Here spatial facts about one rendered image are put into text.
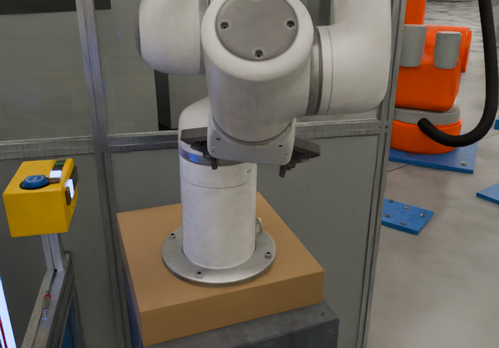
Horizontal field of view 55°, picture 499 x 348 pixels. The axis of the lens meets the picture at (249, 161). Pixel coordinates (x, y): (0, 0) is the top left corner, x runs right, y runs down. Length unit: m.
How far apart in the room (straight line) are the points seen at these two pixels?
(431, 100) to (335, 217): 2.56
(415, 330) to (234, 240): 1.63
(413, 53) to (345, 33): 3.57
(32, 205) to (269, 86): 0.66
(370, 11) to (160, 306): 0.50
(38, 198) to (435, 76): 3.45
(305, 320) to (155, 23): 0.49
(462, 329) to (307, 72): 2.06
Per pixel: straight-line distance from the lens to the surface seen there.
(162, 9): 0.63
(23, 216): 0.96
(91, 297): 1.66
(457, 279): 2.68
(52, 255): 1.08
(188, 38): 0.63
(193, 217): 0.74
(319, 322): 0.80
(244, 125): 0.43
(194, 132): 0.58
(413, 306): 2.43
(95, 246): 1.55
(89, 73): 1.35
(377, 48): 0.40
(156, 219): 0.93
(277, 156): 0.55
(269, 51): 0.35
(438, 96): 4.06
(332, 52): 0.40
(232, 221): 0.73
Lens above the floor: 1.44
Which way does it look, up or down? 22 degrees down
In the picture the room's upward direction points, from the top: straight up
